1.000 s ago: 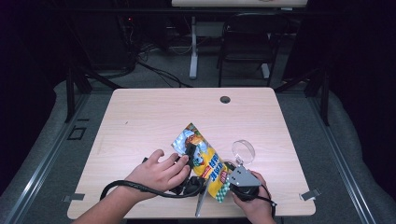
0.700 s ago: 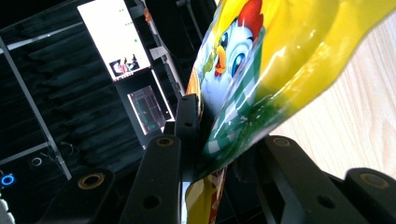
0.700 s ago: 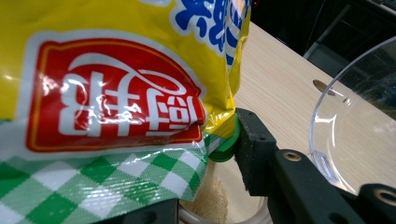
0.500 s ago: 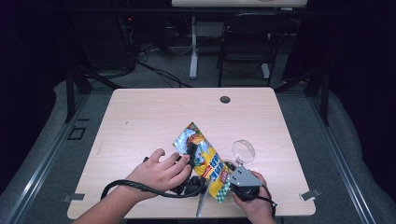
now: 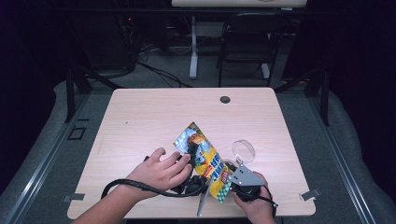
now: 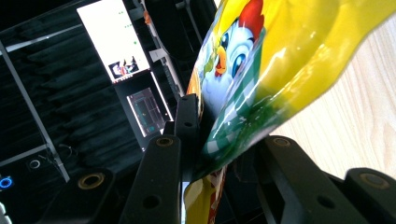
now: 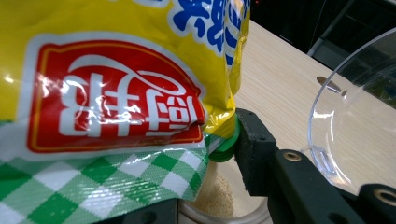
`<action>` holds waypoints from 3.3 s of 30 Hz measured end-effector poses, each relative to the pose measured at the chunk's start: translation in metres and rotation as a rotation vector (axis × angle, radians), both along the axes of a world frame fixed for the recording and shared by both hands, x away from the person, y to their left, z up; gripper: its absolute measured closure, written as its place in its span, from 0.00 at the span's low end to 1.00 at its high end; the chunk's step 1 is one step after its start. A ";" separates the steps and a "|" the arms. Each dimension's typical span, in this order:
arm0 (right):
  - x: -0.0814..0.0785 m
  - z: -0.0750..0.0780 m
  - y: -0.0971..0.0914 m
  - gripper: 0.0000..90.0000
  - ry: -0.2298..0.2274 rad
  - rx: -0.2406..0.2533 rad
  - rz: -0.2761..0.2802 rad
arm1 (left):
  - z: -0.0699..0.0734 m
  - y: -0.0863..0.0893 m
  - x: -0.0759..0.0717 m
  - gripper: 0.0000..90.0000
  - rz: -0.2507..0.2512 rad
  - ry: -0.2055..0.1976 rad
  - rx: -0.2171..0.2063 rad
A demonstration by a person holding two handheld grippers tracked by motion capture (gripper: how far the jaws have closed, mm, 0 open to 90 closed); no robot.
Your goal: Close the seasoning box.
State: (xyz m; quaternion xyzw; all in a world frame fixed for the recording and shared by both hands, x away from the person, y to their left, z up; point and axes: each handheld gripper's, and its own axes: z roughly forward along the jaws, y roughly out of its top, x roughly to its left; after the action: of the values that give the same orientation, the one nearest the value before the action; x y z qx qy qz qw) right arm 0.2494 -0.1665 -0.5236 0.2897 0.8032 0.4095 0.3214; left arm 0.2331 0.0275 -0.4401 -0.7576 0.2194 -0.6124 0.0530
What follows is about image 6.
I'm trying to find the white lit monitor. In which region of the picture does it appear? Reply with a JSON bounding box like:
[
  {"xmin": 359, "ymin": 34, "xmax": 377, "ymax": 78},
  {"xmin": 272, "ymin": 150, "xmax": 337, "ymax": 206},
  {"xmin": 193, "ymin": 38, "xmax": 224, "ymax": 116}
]
[{"xmin": 76, "ymin": 0, "xmax": 151, "ymax": 85}]

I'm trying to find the metal stand pole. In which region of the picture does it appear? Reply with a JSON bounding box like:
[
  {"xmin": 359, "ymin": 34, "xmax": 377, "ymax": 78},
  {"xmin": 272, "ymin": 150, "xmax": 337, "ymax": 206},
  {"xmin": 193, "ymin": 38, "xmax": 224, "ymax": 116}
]
[{"xmin": 133, "ymin": 0, "xmax": 185, "ymax": 101}]

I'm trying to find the grey metal frame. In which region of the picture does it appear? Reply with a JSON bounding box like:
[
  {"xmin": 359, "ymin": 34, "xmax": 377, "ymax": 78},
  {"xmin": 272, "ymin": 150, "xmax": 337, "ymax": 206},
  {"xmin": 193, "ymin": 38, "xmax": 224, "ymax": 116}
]
[{"xmin": 0, "ymin": 22, "xmax": 82, "ymax": 183}]

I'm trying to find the yellow spout pouch green cap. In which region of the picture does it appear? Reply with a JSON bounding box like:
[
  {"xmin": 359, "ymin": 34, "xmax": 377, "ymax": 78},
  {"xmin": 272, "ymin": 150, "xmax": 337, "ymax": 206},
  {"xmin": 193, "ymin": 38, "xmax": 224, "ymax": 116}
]
[{"xmin": 182, "ymin": 0, "xmax": 396, "ymax": 224}]

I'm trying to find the blue ring light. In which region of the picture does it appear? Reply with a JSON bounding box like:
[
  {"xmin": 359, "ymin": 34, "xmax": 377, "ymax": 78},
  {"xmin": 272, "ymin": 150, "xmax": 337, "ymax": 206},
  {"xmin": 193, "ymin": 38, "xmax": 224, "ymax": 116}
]
[{"xmin": 0, "ymin": 175, "xmax": 15, "ymax": 191}]

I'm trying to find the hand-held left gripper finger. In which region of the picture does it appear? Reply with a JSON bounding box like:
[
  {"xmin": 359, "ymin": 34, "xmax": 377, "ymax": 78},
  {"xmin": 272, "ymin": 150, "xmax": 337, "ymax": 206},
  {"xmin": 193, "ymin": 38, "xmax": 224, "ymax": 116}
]
[{"xmin": 173, "ymin": 92, "xmax": 202, "ymax": 185}]

